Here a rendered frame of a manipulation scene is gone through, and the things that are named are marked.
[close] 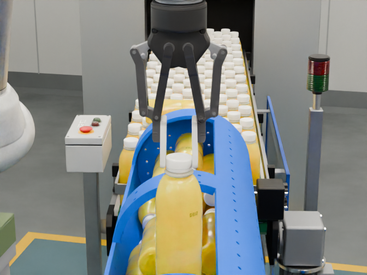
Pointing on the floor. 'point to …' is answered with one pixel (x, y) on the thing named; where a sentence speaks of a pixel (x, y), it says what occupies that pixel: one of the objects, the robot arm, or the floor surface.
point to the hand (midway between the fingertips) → (178, 142)
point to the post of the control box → (92, 223)
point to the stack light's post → (313, 159)
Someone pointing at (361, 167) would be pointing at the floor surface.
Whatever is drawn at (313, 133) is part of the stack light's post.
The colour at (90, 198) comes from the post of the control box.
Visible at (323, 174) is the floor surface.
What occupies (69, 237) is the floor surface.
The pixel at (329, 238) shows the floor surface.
